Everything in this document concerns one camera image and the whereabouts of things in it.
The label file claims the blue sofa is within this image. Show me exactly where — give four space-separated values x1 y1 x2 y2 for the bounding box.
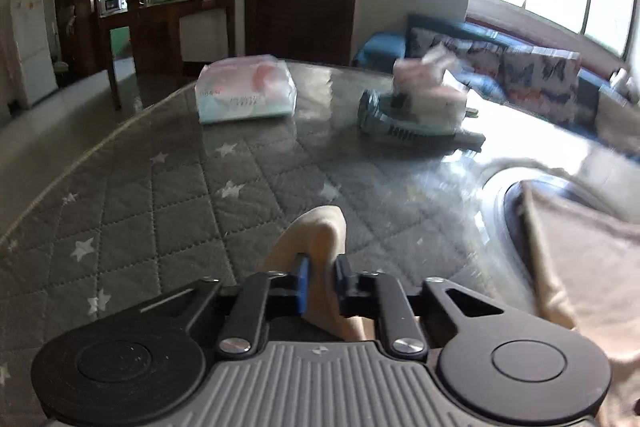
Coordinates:
352 13 640 135

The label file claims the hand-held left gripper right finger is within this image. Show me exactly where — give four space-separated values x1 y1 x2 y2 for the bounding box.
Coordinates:
336 255 511 360

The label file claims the butterfly print cushion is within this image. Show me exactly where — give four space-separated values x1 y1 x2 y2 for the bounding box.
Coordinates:
501 47 583 124

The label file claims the pink white tissue pack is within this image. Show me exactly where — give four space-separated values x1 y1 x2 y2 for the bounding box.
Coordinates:
391 46 469 128

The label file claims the dark wooden shelf cabinet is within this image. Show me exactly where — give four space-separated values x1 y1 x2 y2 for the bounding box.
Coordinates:
52 0 99 78

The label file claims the white refrigerator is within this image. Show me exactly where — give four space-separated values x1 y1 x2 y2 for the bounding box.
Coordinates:
10 0 59 108

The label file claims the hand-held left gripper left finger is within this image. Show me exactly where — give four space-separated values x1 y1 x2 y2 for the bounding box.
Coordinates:
140 256 309 360

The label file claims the dark wooden console table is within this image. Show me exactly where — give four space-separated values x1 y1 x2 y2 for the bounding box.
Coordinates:
97 0 239 111

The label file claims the dark round tray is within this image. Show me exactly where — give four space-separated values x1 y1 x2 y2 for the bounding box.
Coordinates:
492 162 618 308

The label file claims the grey quilted star tablecloth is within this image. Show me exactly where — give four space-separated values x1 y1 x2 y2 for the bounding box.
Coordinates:
0 57 640 427

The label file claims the beige garment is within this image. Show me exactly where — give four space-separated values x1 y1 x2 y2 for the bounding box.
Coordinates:
257 181 640 427

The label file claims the white plastic tissue packet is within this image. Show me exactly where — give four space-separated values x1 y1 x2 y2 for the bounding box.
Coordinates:
197 55 297 124

